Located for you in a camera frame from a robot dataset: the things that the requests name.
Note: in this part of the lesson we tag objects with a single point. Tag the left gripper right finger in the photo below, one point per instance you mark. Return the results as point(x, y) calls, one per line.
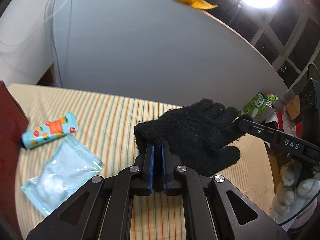
point(213, 207)

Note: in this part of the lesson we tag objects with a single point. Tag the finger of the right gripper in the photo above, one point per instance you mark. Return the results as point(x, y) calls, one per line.
point(298, 148)

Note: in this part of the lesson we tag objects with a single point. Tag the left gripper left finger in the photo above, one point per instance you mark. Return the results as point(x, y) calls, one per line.
point(102, 207)

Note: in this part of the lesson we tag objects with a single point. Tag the light blue cotton ball pack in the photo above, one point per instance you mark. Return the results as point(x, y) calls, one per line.
point(71, 165)

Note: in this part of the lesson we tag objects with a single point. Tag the black knit glove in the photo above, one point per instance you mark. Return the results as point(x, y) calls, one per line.
point(200, 134)

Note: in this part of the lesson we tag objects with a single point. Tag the white gloved right hand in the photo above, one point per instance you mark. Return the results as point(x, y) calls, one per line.
point(292, 195)

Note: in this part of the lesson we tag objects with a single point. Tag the cardboard box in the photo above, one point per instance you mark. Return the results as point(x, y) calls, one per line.
point(293, 108)

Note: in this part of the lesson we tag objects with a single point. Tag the green tissue package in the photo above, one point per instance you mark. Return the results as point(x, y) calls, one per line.
point(258, 104)

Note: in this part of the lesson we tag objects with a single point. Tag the blue fruit-print cream tube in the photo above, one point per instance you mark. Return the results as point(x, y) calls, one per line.
point(49, 131)

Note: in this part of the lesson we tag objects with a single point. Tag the striped yellow green tablecloth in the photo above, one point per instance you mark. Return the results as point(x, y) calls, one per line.
point(106, 125)

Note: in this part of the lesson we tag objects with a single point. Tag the dark red storage box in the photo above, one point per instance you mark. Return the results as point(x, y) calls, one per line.
point(13, 124)

